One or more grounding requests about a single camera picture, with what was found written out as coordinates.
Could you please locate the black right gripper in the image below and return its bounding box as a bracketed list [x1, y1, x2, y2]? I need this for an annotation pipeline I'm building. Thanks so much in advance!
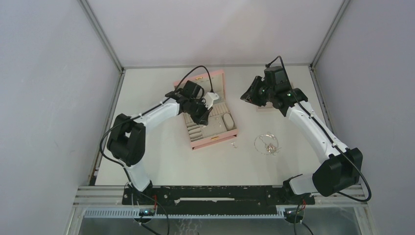
[241, 75, 275, 107]

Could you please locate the beige oval watch pillow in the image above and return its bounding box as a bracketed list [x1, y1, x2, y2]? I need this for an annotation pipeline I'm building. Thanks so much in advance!
[223, 113, 234, 130]

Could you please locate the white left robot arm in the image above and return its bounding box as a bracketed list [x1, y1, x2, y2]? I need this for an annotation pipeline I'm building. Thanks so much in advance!
[106, 81, 219, 204]

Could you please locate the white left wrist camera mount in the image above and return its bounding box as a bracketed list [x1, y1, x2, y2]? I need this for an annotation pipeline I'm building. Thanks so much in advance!
[203, 92, 220, 110]

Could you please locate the black left camera cable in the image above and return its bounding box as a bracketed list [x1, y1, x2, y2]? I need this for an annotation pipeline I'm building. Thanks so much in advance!
[99, 65, 215, 169]

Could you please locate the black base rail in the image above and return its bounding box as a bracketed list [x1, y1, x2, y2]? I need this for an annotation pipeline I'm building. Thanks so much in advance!
[121, 186, 316, 206]

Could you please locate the silver hoop necklace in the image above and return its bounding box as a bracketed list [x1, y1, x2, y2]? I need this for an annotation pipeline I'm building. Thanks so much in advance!
[254, 133, 279, 156]

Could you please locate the pink jewelry box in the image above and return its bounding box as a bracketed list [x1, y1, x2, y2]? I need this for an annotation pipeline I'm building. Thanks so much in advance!
[183, 70, 238, 150]

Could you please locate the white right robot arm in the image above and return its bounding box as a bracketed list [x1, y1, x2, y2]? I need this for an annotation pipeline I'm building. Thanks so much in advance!
[240, 66, 363, 204]

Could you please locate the beige divided tray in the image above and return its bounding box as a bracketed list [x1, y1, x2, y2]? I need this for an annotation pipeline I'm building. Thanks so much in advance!
[257, 83, 292, 112]

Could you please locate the white slotted cable duct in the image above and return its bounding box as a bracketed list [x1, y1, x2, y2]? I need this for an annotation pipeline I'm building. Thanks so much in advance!
[83, 207, 286, 219]

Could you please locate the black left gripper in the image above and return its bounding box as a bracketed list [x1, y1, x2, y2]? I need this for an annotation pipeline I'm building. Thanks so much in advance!
[187, 99, 213, 126]

